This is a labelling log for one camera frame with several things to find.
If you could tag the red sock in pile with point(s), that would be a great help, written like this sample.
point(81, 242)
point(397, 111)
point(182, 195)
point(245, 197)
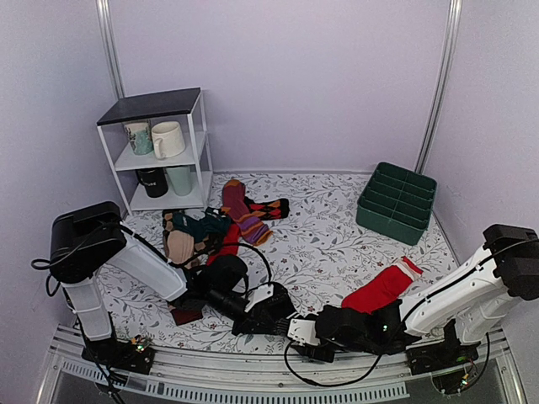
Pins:
point(226, 245)

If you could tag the right aluminium corner post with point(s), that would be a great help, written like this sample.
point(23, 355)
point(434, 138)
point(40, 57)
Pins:
point(447, 57)

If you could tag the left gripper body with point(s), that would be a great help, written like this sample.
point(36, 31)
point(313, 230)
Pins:
point(252, 321)

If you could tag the red sock with white cuff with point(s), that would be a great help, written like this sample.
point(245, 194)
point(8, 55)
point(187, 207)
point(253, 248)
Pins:
point(385, 288)

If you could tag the dark teal sock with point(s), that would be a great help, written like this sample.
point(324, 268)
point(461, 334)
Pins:
point(213, 221)

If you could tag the left aluminium corner post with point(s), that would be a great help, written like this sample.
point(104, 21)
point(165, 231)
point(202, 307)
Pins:
point(108, 39)

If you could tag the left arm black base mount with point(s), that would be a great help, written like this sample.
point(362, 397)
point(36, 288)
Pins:
point(135, 355)

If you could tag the green divided organizer bin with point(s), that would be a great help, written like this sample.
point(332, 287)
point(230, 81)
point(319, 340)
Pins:
point(396, 203)

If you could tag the teal patterned mug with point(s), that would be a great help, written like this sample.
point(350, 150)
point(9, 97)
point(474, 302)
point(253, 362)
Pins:
point(139, 137)

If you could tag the red black argyle sock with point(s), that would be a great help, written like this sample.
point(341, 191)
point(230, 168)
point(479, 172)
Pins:
point(269, 210)

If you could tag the black sock with white stripes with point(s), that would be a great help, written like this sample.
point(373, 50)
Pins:
point(282, 326)

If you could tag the white shelf with black top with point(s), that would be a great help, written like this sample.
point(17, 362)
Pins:
point(183, 105)

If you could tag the maroon purple striped sock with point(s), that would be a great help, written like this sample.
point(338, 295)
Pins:
point(252, 229)

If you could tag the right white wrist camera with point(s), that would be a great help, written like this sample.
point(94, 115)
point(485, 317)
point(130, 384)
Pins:
point(303, 332)

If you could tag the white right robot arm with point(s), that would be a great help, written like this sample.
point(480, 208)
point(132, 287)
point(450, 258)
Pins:
point(464, 305)

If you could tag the cream white mug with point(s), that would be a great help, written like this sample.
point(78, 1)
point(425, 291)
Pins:
point(167, 139)

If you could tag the beige brown striped sock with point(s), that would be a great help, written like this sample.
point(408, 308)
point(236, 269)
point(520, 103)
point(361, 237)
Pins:
point(178, 241)

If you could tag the pale green mug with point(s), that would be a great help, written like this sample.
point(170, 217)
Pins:
point(180, 179)

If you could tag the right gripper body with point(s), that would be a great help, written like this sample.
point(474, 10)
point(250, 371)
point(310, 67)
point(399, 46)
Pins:
point(316, 355)

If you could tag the aluminium corner post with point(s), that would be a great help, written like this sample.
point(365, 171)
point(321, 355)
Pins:
point(447, 57)
point(108, 39)

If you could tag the black mug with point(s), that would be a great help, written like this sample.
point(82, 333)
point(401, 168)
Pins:
point(153, 180)

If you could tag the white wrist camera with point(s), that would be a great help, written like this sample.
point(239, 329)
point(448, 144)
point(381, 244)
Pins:
point(303, 332)
point(258, 295)

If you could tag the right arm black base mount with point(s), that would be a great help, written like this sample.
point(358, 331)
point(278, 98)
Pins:
point(444, 355)

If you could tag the floral white table mat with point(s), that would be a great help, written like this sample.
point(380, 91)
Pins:
point(318, 253)

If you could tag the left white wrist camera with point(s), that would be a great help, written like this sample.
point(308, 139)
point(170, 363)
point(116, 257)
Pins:
point(258, 295)

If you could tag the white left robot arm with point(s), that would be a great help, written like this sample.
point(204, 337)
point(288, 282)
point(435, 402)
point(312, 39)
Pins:
point(83, 241)

